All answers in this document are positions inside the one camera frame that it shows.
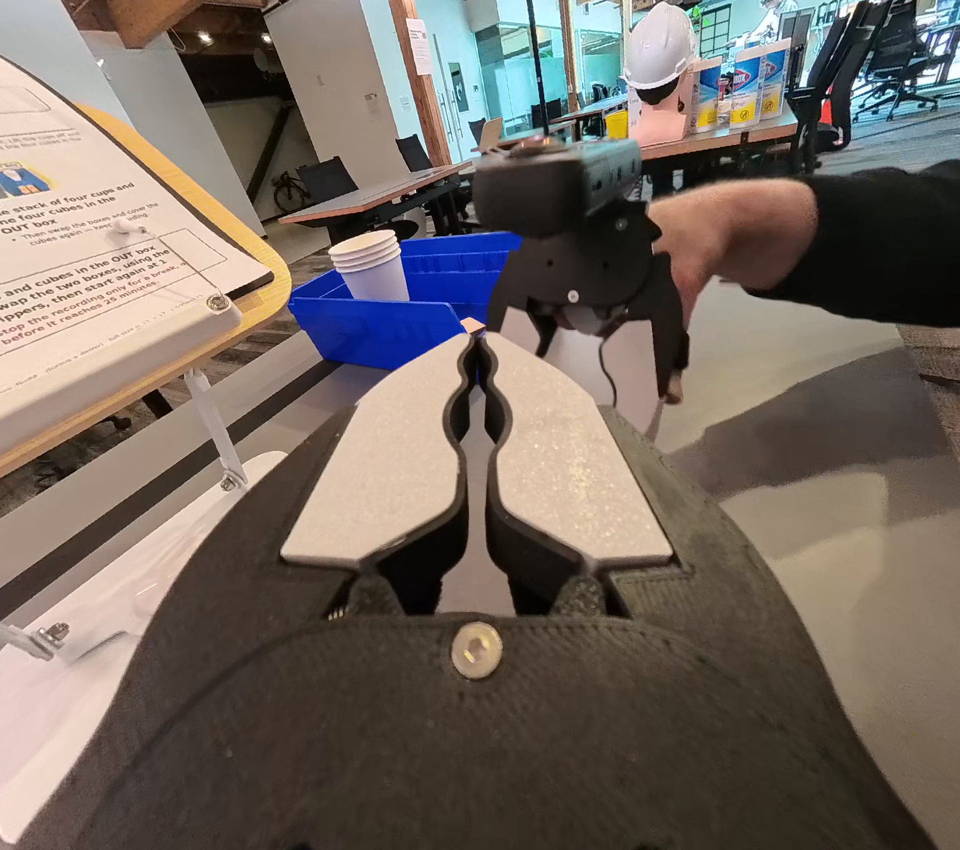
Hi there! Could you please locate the black cable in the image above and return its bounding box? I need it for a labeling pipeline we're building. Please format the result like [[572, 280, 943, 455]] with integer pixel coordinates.
[[597, 327, 621, 410]]

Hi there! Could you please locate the white wipes canister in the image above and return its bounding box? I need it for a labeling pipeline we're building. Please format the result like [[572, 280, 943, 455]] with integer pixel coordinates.
[[759, 39, 790, 120], [693, 57, 727, 133], [729, 49, 766, 130]]

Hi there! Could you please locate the white paper notice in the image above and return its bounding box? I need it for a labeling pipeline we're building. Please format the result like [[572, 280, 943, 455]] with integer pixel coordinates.
[[407, 19, 438, 76]]

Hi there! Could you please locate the wooden top office desk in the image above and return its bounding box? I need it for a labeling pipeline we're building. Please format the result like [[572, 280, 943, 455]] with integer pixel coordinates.
[[637, 108, 802, 180], [279, 162, 475, 244]]

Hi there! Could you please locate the black tape strip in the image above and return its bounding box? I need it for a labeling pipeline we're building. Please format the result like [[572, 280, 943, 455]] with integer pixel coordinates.
[[0, 361, 354, 622]]

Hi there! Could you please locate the instruction sheet on wooden stand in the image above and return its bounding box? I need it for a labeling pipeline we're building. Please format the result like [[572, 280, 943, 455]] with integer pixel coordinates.
[[0, 102, 294, 817]]

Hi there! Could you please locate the pink mannequin head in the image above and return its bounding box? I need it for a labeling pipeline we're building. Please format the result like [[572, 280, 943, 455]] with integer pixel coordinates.
[[628, 78, 693, 145]]

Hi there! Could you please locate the white hard hat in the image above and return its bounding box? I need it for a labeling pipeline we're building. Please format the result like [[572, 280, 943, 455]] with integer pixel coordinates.
[[622, 1, 700, 90]]

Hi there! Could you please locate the bicycle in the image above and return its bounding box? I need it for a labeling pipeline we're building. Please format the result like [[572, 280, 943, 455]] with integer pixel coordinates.
[[272, 170, 310, 214]]

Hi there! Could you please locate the blue plastic bin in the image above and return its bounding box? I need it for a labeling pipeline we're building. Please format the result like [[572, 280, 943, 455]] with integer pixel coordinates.
[[288, 231, 522, 386]]

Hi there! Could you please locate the person's right hand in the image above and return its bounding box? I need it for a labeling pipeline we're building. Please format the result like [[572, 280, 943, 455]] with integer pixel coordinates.
[[647, 177, 820, 406]]

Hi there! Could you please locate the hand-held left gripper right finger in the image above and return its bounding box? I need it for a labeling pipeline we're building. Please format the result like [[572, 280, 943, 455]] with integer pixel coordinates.
[[477, 333, 675, 617]]

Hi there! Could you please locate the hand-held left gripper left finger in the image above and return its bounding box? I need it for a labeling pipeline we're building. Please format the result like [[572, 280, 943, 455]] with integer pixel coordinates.
[[279, 333, 480, 617]]

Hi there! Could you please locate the person's right forearm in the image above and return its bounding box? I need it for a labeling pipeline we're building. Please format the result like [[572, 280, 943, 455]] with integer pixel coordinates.
[[750, 160, 960, 328]]

